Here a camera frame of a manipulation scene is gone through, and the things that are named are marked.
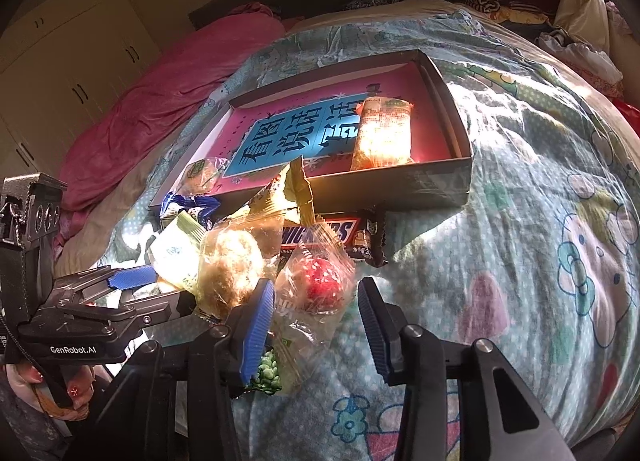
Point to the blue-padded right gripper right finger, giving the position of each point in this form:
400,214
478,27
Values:
382,323

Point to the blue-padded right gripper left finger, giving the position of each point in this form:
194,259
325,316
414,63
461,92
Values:
250,333

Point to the green peas packet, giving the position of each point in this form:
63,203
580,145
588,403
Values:
293,353

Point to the clear bag brown pastry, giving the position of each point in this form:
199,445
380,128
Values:
234,256

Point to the clear bag red candy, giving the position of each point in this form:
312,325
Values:
314,287

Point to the Snickers bar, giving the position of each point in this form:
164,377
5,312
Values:
362,234

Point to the blue snack packet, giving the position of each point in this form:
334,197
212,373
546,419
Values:
199,207

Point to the gold long snack packet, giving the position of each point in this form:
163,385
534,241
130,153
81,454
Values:
288,194

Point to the round green-label pastry packet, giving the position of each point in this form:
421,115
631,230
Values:
200,177

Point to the orange long snack packet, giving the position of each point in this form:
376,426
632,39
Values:
384,133

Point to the left hand red nails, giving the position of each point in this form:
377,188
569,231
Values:
29,385

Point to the pink blanket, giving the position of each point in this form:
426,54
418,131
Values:
166,96

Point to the teal cartoon print quilt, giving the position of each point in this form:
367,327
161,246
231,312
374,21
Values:
543,258

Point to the dark cardboard box tray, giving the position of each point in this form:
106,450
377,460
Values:
413,186

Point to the pink and blue book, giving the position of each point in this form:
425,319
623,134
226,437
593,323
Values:
320,124

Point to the cream wardrobe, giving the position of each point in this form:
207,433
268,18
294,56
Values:
64,64

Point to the red plastic bag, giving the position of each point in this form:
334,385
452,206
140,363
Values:
630,113

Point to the pink floral bag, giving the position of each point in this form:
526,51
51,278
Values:
593,65

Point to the cream curtain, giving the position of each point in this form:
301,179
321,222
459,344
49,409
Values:
585,20

